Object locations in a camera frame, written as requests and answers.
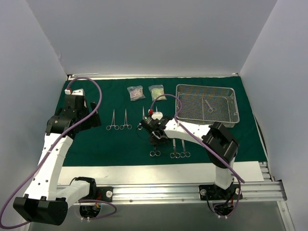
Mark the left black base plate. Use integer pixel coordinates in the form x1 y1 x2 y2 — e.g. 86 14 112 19
90 186 114 202

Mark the back aluminium rail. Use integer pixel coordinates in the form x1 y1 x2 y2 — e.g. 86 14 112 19
68 73 239 80

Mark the metal mesh instrument tray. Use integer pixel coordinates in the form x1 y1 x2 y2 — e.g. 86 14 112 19
175 84 240 128

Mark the clear packet with sutures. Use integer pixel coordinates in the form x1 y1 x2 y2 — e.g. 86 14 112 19
127 85 145 101

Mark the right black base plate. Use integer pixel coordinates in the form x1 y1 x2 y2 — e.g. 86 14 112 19
198 184 239 201

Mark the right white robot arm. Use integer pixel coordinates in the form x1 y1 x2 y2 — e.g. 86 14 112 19
140 115 242 199

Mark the steel scissors curved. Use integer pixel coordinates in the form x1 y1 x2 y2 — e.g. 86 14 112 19
180 140 191 158

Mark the green surgical drape cloth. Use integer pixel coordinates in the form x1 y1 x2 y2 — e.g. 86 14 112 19
64 77 266 167

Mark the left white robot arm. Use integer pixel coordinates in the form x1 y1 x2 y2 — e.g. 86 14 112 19
13 89 101 225

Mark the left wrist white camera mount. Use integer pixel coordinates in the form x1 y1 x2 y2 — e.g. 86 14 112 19
64 89 85 96

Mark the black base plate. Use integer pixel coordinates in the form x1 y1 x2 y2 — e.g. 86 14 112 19
90 186 114 202
198 184 239 201

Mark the front aluminium rail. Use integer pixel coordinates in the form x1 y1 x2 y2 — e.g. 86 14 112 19
26 181 287 206

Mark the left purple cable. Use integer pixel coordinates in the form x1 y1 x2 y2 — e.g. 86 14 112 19
0 77 118 229

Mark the green gauze packet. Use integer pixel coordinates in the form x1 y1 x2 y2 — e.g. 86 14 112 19
148 85 167 101

